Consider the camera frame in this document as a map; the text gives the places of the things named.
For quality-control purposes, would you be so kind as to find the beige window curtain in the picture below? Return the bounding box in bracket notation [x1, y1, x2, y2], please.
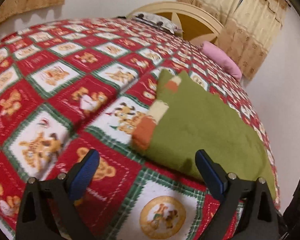
[178, 0, 289, 80]

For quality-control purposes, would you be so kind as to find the red patchwork bear bedspread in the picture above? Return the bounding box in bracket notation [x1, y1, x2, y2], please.
[0, 18, 274, 239]

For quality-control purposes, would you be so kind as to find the white patterned pillow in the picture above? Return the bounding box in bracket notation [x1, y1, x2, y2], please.
[132, 11, 183, 34]

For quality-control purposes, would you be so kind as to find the green orange striped knit sweater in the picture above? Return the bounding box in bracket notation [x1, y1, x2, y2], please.
[132, 69, 277, 198]

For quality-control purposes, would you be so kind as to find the pink pillow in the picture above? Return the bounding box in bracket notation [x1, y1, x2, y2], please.
[200, 41, 242, 81]

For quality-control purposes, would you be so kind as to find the cream wooden headboard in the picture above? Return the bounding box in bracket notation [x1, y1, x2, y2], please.
[127, 1, 223, 46]

